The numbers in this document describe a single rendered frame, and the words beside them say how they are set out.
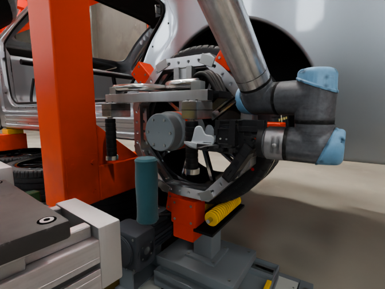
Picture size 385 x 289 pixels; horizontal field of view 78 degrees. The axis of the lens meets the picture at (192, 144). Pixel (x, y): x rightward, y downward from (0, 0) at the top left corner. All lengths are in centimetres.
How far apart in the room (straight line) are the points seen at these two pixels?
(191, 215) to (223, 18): 72
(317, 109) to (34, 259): 50
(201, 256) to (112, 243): 91
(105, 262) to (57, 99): 75
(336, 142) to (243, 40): 26
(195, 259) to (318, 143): 88
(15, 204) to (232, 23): 44
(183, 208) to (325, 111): 66
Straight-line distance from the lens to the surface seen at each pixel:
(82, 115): 106
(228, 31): 50
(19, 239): 26
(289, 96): 53
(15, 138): 303
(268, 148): 54
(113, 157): 88
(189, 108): 64
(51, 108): 105
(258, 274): 131
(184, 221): 101
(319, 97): 52
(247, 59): 52
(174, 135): 77
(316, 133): 52
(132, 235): 110
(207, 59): 87
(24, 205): 34
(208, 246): 120
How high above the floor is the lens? 93
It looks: 8 degrees down
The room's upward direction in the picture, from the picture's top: straight up
